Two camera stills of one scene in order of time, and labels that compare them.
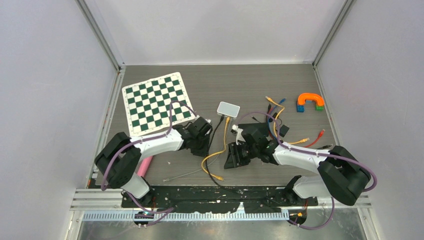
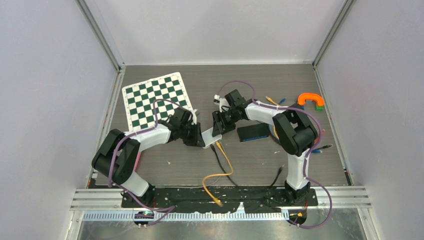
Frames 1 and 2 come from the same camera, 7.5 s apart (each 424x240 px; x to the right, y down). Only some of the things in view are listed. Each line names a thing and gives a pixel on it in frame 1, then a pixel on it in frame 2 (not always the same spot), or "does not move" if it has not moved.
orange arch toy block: (304, 96) does not move
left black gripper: (203, 152) → (197, 140)
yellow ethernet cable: (218, 177) → (214, 199)
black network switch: (263, 126) does not move
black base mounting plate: (217, 199) does not move
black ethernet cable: (222, 119) → (230, 177)
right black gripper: (234, 159) → (218, 117)
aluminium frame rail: (110, 199) does not move
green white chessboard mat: (147, 103) does not move
